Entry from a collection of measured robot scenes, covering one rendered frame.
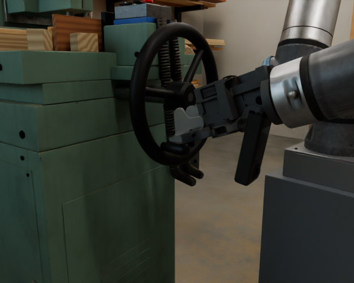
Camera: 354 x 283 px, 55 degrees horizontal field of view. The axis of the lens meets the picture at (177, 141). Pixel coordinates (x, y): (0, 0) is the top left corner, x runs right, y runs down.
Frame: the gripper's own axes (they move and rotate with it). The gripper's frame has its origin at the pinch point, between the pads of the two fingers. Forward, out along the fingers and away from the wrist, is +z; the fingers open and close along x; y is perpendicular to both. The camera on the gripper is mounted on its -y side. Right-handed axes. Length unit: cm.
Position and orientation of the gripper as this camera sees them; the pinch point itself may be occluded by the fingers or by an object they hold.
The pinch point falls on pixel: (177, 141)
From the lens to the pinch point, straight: 61.0
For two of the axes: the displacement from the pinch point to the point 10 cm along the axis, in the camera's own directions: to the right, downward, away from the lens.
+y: -2.7, -9.6, -0.2
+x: -5.9, 1.8, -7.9
